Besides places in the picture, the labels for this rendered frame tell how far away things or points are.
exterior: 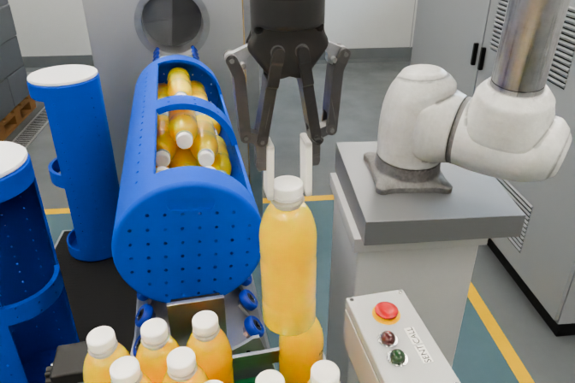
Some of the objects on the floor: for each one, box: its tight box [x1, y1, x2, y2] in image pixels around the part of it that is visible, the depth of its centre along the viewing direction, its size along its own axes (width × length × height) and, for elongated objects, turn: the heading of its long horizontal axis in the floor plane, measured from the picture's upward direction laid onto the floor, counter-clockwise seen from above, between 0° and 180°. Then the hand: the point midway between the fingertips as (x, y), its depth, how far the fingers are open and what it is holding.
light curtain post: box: [240, 0, 264, 220], centre depth 233 cm, size 6×6×170 cm
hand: (287, 167), depth 58 cm, fingers closed on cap, 4 cm apart
